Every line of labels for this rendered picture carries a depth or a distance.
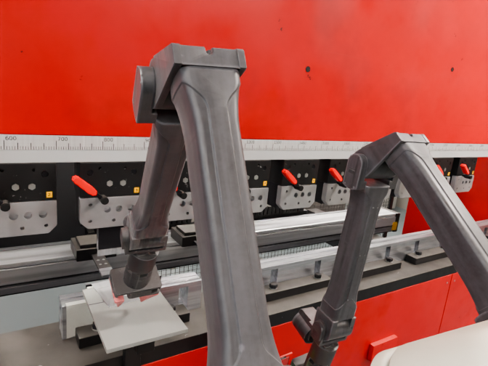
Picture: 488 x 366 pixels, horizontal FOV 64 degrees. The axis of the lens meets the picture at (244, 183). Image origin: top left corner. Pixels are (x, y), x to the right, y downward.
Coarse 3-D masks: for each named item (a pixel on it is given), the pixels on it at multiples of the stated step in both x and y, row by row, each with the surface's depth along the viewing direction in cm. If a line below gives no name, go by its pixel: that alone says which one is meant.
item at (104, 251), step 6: (102, 228) 101; (108, 228) 102; (114, 228) 102; (120, 228) 103; (102, 234) 101; (108, 234) 102; (114, 234) 103; (102, 240) 102; (108, 240) 102; (114, 240) 103; (120, 240) 104; (102, 246) 102; (108, 246) 103; (114, 246) 104; (120, 246) 104; (102, 252) 103; (108, 252) 104; (114, 252) 105; (120, 252) 106
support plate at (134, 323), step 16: (96, 304) 95; (128, 304) 96; (144, 304) 97; (160, 304) 98; (96, 320) 89; (112, 320) 90; (128, 320) 90; (144, 320) 91; (160, 320) 91; (176, 320) 92; (112, 336) 84; (128, 336) 84; (144, 336) 85; (160, 336) 86
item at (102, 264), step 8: (72, 240) 125; (80, 240) 122; (88, 240) 123; (96, 240) 124; (72, 248) 125; (80, 248) 120; (88, 248) 120; (96, 248) 121; (80, 256) 119; (88, 256) 120; (96, 256) 119; (104, 256) 120; (112, 256) 124; (96, 264) 115; (104, 264) 115; (104, 272) 110
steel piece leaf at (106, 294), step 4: (100, 288) 102; (104, 288) 102; (108, 288) 102; (100, 292) 100; (104, 292) 101; (108, 292) 101; (104, 296) 99; (108, 296) 99; (112, 296) 99; (124, 296) 96; (104, 300) 97; (108, 300) 97; (112, 300) 94; (124, 300) 96; (128, 300) 97; (132, 300) 98; (136, 300) 99; (108, 304) 95; (112, 304) 95
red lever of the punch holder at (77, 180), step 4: (72, 176) 89; (76, 176) 88; (72, 180) 88; (76, 180) 88; (80, 180) 88; (76, 184) 88; (80, 184) 88; (84, 184) 89; (88, 184) 90; (84, 188) 89; (88, 188) 89; (92, 188) 90; (88, 192) 90; (92, 192) 90; (96, 192) 91; (96, 196) 91; (100, 196) 92; (104, 196) 92; (100, 200) 92; (104, 200) 92; (108, 200) 92; (104, 204) 92
